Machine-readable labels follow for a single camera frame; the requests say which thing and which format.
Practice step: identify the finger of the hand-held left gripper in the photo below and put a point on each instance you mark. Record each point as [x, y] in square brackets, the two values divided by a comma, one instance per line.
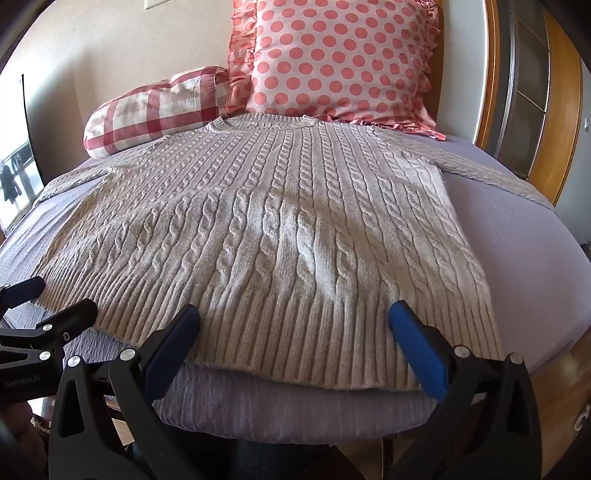
[28, 288]
[69, 321]

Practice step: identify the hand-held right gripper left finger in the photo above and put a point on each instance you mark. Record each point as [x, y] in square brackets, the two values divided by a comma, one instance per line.
[171, 353]

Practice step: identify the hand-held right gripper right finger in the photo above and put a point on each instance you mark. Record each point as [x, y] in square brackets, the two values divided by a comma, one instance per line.
[418, 353]

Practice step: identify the bed with lavender sheet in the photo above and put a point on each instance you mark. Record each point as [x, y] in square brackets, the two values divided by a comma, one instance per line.
[503, 240]

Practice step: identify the red checked pillow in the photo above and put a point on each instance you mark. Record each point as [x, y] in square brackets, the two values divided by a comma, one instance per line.
[152, 110]

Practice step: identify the wooden wardrobe door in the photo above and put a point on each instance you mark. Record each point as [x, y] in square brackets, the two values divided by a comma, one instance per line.
[561, 115]

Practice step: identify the pink polka dot pillow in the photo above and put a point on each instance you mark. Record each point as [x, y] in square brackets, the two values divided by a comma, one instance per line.
[332, 60]

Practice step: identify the wall poster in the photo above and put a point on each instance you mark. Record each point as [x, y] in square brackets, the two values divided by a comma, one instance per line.
[16, 161]

